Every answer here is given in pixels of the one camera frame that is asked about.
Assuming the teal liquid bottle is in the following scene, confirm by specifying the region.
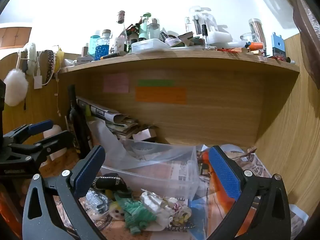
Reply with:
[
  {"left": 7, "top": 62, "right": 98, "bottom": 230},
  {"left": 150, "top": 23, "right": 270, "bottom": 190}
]
[{"left": 89, "top": 28, "right": 101, "bottom": 58}]

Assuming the small dark spray bottle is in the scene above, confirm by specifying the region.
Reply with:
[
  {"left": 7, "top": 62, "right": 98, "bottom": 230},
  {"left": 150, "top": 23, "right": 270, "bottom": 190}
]
[{"left": 160, "top": 31, "right": 173, "bottom": 44}]

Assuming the pink cosmetic jar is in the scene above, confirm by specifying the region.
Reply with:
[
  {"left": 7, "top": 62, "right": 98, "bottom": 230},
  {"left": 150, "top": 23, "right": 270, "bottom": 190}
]
[{"left": 163, "top": 36, "right": 182, "bottom": 48}]

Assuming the yellow floral scrunchie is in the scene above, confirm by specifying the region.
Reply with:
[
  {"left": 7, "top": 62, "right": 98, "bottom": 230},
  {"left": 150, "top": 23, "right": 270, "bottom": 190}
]
[{"left": 169, "top": 202, "right": 193, "bottom": 227}]

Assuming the wooden cabinet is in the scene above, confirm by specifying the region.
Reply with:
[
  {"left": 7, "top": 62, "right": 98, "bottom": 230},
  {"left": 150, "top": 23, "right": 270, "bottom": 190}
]
[{"left": 0, "top": 23, "right": 33, "bottom": 50}]

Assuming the orange plastic object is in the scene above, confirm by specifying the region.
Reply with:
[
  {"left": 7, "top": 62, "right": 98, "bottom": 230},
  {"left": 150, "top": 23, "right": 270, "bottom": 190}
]
[{"left": 0, "top": 182, "right": 23, "bottom": 240}]

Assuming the black cap clear bottle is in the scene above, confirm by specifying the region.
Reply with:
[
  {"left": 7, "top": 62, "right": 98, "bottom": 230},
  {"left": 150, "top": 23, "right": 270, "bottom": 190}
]
[{"left": 201, "top": 24, "right": 217, "bottom": 51}]

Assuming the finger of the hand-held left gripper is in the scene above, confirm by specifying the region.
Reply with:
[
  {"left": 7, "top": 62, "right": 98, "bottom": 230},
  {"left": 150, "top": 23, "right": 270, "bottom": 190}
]
[
  {"left": 7, "top": 130, "right": 76, "bottom": 164},
  {"left": 2, "top": 119, "right": 54, "bottom": 147}
]

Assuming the black rhinestone hair tie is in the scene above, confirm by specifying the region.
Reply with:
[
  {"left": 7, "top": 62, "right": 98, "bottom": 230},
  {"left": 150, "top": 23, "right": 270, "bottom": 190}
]
[{"left": 93, "top": 173, "right": 133, "bottom": 193}]

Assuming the white fluffy headband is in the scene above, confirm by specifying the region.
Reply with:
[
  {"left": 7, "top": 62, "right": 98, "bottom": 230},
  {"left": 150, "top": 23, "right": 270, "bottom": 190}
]
[{"left": 24, "top": 42, "right": 38, "bottom": 76}]

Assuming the white fluffy pompom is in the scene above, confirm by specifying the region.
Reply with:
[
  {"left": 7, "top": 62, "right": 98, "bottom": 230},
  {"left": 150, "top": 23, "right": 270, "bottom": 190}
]
[{"left": 3, "top": 69, "right": 29, "bottom": 107}]

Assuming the yellow plush toy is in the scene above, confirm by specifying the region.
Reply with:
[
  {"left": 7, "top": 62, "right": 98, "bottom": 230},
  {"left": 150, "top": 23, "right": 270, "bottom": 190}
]
[{"left": 108, "top": 202, "right": 126, "bottom": 220}]

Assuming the black orange marker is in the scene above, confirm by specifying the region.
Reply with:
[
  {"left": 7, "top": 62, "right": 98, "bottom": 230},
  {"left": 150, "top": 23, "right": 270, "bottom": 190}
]
[{"left": 100, "top": 52, "right": 121, "bottom": 60}]

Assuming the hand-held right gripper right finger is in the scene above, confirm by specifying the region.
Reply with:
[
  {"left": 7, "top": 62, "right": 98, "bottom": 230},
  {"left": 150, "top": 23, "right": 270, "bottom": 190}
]
[{"left": 207, "top": 145, "right": 292, "bottom": 240}]

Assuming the blue plastic block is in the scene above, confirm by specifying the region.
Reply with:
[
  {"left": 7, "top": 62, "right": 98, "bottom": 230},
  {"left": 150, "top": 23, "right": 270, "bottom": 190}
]
[{"left": 271, "top": 32, "right": 286, "bottom": 57}]

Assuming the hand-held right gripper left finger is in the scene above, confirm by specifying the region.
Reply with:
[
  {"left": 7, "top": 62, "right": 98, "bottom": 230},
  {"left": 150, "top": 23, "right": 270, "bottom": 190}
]
[{"left": 22, "top": 145, "right": 107, "bottom": 240}]

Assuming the red hair clip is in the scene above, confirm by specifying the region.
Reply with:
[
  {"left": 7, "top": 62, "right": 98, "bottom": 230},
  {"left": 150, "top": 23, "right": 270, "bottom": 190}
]
[{"left": 216, "top": 47, "right": 242, "bottom": 54}]

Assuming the printed newspaper mat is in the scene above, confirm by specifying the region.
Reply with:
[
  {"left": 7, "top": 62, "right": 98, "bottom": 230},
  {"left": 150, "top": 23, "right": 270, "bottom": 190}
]
[{"left": 37, "top": 144, "right": 310, "bottom": 240}]

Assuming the black white beaded hair tie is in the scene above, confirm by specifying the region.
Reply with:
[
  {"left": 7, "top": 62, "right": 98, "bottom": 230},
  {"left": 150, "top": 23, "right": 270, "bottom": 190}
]
[{"left": 167, "top": 223, "right": 196, "bottom": 231}]

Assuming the crumpled foil packet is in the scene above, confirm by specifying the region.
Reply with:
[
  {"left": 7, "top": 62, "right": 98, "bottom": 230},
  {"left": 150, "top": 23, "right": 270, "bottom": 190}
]
[{"left": 178, "top": 31, "right": 196, "bottom": 47}]

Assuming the white charger adapter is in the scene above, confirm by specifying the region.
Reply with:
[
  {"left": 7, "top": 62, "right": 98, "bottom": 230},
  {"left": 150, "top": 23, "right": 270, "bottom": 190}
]
[{"left": 33, "top": 74, "right": 43, "bottom": 90}]

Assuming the white cable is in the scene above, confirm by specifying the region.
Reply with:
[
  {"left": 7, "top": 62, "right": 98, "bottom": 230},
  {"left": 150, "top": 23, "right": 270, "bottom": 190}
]
[{"left": 54, "top": 72, "right": 62, "bottom": 117}]

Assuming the empty glass jar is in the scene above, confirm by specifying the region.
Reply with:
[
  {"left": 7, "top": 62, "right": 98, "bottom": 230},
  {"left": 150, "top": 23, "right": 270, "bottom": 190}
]
[{"left": 240, "top": 33, "right": 259, "bottom": 48}]

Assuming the orange sticky note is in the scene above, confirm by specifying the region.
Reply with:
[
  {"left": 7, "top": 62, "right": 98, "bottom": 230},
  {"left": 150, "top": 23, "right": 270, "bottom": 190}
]
[{"left": 135, "top": 87, "right": 188, "bottom": 105}]

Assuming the blue bead glass bottle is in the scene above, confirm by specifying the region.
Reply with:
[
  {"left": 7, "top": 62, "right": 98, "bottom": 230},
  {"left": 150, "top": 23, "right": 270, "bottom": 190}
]
[{"left": 95, "top": 29, "right": 112, "bottom": 61}]

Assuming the brown curtain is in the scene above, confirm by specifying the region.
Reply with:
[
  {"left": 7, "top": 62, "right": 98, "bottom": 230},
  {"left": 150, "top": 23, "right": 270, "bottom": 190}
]
[{"left": 247, "top": 0, "right": 320, "bottom": 91}]

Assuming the white foam block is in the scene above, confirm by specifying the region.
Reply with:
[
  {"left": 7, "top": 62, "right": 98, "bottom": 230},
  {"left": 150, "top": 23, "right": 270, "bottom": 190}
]
[{"left": 206, "top": 31, "right": 233, "bottom": 47}]

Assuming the green pump bottle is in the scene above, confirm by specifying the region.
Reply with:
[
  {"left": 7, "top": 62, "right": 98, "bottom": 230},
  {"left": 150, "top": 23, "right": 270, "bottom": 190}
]
[{"left": 138, "top": 12, "right": 152, "bottom": 42}]

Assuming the stack of papers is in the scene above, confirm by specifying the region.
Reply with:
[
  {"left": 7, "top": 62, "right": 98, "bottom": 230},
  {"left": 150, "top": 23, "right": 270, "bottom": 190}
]
[{"left": 105, "top": 116, "right": 141, "bottom": 140}]

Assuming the green scrunchie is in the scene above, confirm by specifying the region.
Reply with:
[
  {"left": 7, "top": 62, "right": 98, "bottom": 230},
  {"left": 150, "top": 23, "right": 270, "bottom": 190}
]
[{"left": 117, "top": 192, "right": 157, "bottom": 235}]

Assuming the copper cylinder canister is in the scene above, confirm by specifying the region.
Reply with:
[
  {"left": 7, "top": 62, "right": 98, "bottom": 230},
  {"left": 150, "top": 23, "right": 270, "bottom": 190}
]
[{"left": 248, "top": 18, "right": 267, "bottom": 46}]

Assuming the white round object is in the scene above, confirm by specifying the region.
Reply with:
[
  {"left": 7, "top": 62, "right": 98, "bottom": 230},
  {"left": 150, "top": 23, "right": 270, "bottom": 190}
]
[{"left": 219, "top": 143, "right": 247, "bottom": 156}]

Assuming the white printed cup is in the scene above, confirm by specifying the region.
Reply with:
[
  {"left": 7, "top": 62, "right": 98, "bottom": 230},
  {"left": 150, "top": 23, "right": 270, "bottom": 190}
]
[{"left": 111, "top": 36, "right": 126, "bottom": 54}]

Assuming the translucent plastic bag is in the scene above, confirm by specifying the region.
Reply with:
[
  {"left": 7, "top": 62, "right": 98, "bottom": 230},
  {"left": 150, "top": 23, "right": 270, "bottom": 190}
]
[{"left": 88, "top": 118, "right": 131, "bottom": 166}]

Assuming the pink sticky note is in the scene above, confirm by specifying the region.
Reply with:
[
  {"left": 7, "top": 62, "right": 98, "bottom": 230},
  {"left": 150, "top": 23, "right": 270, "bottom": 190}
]
[{"left": 103, "top": 73, "right": 130, "bottom": 93}]

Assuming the rolled newspaper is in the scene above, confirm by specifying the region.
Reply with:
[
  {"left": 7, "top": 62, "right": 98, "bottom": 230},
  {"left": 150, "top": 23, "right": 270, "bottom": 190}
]
[{"left": 76, "top": 96, "right": 132, "bottom": 125}]

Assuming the black studded headband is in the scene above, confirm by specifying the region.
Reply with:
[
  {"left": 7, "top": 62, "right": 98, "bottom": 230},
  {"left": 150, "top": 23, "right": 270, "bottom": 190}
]
[{"left": 41, "top": 49, "right": 56, "bottom": 86}]

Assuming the silver scrunchie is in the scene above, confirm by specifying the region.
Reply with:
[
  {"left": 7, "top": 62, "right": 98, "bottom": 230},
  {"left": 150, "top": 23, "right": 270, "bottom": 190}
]
[{"left": 85, "top": 189, "right": 110, "bottom": 215}]

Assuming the green round tin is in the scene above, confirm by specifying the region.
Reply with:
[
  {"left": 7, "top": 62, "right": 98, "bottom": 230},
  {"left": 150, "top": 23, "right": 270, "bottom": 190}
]
[{"left": 192, "top": 37, "right": 208, "bottom": 47}]

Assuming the corked clear glass bottle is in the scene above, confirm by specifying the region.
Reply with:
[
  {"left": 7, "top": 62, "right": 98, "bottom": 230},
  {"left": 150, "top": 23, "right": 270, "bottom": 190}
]
[{"left": 116, "top": 10, "right": 128, "bottom": 46}]

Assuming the yellow headband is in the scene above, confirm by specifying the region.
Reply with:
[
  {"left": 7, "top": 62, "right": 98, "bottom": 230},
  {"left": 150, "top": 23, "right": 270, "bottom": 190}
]
[{"left": 55, "top": 48, "right": 65, "bottom": 73}]

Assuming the white scrunchie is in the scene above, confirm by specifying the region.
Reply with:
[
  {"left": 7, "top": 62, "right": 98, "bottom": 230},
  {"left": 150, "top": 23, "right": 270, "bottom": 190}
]
[{"left": 139, "top": 189, "right": 177, "bottom": 221}]

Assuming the clear plastic container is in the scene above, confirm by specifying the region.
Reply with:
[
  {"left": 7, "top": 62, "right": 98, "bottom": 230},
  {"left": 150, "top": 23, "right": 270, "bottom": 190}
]
[{"left": 99, "top": 139, "right": 202, "bottom": 202}]

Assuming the green sticky note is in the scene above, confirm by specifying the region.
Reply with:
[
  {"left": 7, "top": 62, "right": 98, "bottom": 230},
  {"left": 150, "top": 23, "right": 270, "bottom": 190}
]
[{"left": 138, "top": 79, "right": 174, "bottom": 87}]

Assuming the clear blister pack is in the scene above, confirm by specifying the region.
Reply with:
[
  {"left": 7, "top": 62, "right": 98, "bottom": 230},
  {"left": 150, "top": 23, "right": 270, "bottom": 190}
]
[{"left": 185, "top": 5, "right": 218, "bottom": 37}]

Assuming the clear lidded plastic box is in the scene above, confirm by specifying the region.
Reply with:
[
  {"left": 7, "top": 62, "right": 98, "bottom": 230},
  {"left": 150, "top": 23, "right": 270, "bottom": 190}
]
[{"left": 131, "top": 38, "right": 170, "bottom": 54}]

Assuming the dark wine bottle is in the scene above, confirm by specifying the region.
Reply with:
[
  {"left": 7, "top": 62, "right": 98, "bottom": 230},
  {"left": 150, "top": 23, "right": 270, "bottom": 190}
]
[{"left": 65, "top": 84, "right": 92, "bottom": 159}]

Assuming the wooden shelf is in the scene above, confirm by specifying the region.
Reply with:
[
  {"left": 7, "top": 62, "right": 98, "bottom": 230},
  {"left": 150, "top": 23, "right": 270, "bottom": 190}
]
[{"left": 57, "top": 47, "right": 301, "bottom": 146}]

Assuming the small cardboard box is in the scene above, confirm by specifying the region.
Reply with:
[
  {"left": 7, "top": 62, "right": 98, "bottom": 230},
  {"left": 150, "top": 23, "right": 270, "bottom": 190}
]
[{"left": 132, "top": 128, "right": 157, "bottom": 143}]

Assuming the small white box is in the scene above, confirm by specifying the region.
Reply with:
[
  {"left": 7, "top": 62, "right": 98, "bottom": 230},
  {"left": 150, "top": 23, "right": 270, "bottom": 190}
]
[{"left": 74, "top": 56, "right": 96, "bottom": 64}]

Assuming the silver lid glass jar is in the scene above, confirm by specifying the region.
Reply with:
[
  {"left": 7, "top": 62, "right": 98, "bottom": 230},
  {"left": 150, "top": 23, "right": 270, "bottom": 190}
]
[{"left": 147, "top": 18, "right": 161, "bottom": 41}]

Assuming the orange cap tube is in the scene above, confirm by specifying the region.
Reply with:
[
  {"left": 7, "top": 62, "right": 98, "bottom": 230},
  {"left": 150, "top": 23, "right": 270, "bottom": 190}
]
[{"left": 245, "top": 41, "right": 264, "bottom": 52}]

